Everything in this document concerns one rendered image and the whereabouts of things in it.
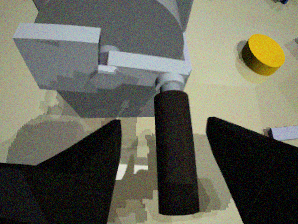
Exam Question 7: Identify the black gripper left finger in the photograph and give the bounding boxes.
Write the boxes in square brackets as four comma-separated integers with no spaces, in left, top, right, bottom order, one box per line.
[0,120,121,224]

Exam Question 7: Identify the grey flat bar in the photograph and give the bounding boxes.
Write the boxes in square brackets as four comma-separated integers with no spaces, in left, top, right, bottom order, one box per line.
[267,127,298,141]

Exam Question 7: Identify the yellow short cylinder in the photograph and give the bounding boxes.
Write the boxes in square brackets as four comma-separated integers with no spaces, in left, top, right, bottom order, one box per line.
[242,34,285,76]

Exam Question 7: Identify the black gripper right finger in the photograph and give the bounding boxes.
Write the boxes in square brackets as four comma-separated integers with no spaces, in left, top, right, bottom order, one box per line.
[206,117,298,224]

